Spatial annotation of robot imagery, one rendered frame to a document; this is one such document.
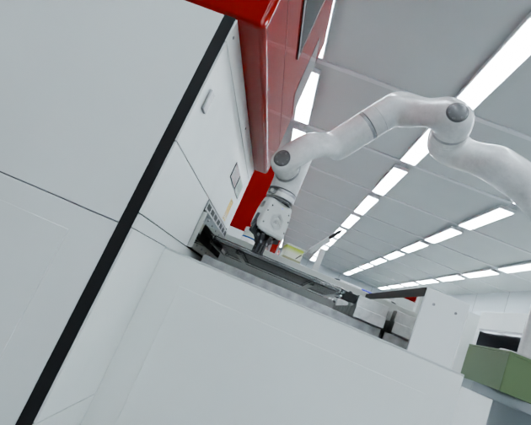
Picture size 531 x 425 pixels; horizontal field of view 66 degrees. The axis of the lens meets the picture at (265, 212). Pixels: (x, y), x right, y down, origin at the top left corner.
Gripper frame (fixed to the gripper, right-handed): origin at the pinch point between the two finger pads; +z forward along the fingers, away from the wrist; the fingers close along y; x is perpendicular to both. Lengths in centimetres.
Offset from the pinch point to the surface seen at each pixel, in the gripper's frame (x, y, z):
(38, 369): -28, -48, 34
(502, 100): 45, 180, -183
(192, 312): -22.3, -25.1, 19.5
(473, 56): 45, 131, -183
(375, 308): -28.7, 19.8, 2.7
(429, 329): -47.3, 13.4, 4.1
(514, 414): -58, 36, 13
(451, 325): -50, 16, 2
